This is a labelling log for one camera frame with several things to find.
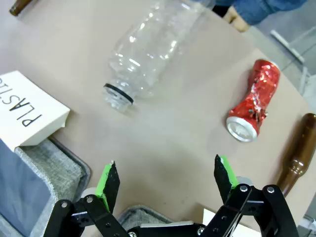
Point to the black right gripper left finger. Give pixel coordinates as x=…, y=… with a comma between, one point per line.
x=109, y=182

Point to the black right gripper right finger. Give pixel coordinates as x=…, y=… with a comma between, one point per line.
x=223, y=177

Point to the brown glass bottle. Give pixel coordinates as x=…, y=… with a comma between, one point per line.
x=301, y=148
x=18, y=7

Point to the person's left denim forearm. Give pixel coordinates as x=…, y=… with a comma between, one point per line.
x=266, y=10

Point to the grey felt plastic basket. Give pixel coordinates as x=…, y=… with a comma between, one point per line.
x=49, y=168

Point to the crushed red soda can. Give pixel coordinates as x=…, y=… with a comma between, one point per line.
x=259, y=93

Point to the person's left hand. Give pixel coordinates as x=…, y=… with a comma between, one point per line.
x=237, y=19

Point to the white PLASTIC label card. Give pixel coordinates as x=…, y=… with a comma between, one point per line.
x=29, y=103

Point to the clear uncapped plastic bottle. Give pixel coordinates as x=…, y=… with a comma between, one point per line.
x=148, y=49

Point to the person in blue denim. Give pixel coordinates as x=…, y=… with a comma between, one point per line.
x=223, y=2

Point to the grey metal frame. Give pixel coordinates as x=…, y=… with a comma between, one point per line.
x=286, y=42

